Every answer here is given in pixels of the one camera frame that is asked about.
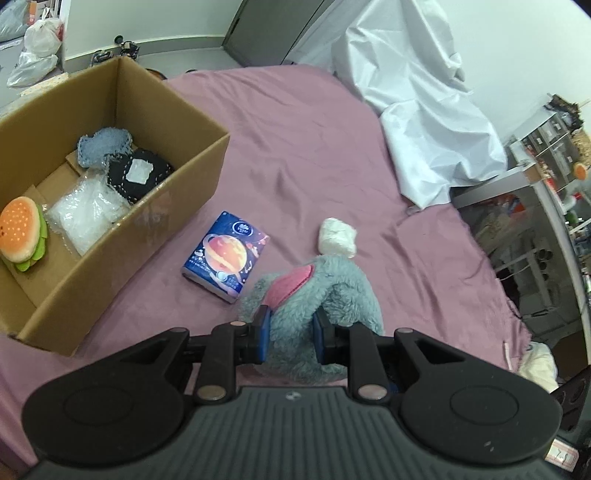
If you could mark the grey drawer organizer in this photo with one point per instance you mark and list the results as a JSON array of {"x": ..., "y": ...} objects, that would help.
[{"x": 549, "y": 136}]

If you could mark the black pad with white patch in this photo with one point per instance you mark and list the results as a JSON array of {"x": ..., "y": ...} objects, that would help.
[{"x": 138, "y": 173}]

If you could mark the white cover cloth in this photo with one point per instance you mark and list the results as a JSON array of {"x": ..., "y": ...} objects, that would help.
[{"x": 415, "y": 106}]

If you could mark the grey plush toy pink ears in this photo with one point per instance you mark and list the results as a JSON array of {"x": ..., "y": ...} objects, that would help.
[{"x": 323, "y": 295}]

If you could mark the grey door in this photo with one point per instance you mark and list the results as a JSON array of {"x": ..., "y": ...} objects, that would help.
[{"x": 272, "y": 27}]

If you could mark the blue-grey knitted cloth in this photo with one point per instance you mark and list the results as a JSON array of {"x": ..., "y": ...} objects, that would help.
[{"x": 99, "y": 145}]

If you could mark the clear plastic bag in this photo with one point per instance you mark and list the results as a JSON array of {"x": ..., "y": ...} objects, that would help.
[{"x": 85, "y": 214}]

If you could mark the brown cardboard box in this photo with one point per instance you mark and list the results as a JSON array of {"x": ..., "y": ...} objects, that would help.
[{"x": 138, "y": 221}]

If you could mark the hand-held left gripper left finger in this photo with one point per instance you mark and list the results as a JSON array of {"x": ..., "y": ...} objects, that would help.
[{"x": 262, "y": 334}]

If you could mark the blue planet print tissue pack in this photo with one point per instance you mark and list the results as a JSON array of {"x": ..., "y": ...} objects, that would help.
[{"x": 226, "y": 256}]

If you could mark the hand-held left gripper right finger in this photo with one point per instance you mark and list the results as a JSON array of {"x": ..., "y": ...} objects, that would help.
[{"x": 319, "y": 339}]

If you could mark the metal shelf unit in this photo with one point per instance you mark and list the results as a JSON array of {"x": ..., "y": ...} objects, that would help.
[{"x": 531, "y": 212}]

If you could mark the grey plastic bag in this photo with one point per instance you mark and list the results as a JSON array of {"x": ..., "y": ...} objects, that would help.
[{"x": 14, "y": 18}]

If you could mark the white plastic bag red print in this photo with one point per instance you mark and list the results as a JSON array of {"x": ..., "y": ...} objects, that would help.
[{"x": 44, "y": 34}]

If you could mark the burger plush toy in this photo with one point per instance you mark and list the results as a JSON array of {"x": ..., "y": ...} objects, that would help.
[{"x": 21, "y": 233}]

